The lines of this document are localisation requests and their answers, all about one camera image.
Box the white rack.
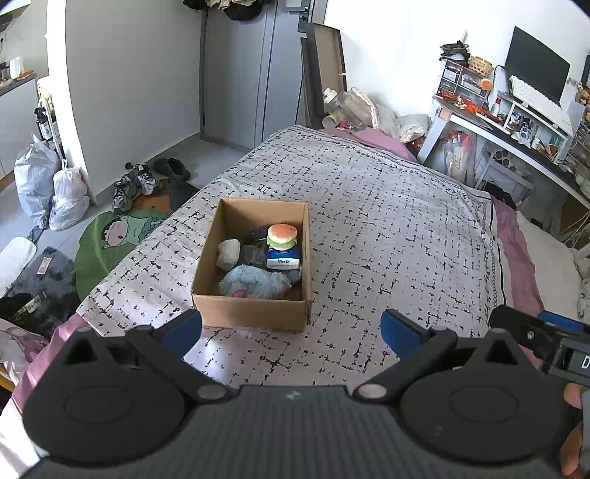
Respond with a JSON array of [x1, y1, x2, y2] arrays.
[[36, 77, 66, 163]]

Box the person's right hand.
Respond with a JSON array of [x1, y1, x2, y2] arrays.
[[559, 382, 587, 478]]

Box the blue planet print tissue pack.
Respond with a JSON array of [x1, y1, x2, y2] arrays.
[[266, 246, 303, 272]]

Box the black slippers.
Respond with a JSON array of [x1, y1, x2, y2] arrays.
[[153, 157, 191, 182]]

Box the cardboard box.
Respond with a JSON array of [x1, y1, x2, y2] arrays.
[[191, 198, 312, 332]]

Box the hamburger plush toy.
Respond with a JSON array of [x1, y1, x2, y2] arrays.
[[267, 223, 298, 250]]

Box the black monitor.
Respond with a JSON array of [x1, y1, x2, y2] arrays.
[[504, 26, 573, 105]]

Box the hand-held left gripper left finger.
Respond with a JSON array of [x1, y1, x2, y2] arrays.
[[60, 308, 238, 405]]

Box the clear plastic jar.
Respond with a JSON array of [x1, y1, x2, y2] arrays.
[[322, 87, 361, 130]]

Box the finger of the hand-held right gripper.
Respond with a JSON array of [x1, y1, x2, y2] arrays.
[[537, 310, 590, 335], [489, 304, 562, 366]]

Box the dark door mat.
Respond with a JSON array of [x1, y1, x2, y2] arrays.
[[167, 179, 202, 209]]

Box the cream pillow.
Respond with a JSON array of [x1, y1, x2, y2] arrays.
[[349, 87, 433, 143]]

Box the white keyboard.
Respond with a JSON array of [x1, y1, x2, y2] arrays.
[[509, 76, 575, 126]]

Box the green cartoon rug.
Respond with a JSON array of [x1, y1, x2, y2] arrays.
[[74, 209, 169, 301]]

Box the desk drawer organizer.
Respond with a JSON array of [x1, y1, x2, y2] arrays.
[[437, 57, 495, 101]]

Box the grey door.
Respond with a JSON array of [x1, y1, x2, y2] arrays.
[[202, 0, 326, 149]]

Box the small white plastic bag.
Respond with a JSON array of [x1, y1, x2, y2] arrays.
[[48, 160, 91, 232]]

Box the grey sneaker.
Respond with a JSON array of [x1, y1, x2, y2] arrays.
[[133, 164, 161, 195], [112, 174, 140, 213]]

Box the white pillow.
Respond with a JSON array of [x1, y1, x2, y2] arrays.
[[515, 211, 590, 315]]

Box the grey cabinet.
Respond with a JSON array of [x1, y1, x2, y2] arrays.
[[0, 74, 38, 181]]

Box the black bottle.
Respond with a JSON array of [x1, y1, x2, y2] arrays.
[[34, 106, 56, 141]]

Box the dark leaning board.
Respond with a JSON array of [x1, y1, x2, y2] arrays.
[[299, 22, 347, 130]]

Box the hanging dark clothes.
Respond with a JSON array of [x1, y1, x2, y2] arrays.
[[183, 0, 278, 22]]

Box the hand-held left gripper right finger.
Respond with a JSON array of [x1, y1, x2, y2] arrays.
[[353, 308, 532, 405]]

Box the white black patterned blanket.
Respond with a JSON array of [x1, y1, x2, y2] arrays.
[[76, 125, 504, 388]]

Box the white desk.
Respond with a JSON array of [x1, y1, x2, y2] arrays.
[[417, 94, 590, 210]]

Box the blue plush toy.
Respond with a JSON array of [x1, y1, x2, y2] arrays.
[[219, 266, 294, 299]]

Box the large white plastic bag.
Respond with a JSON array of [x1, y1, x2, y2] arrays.
[[14, 135, 63, 230]]

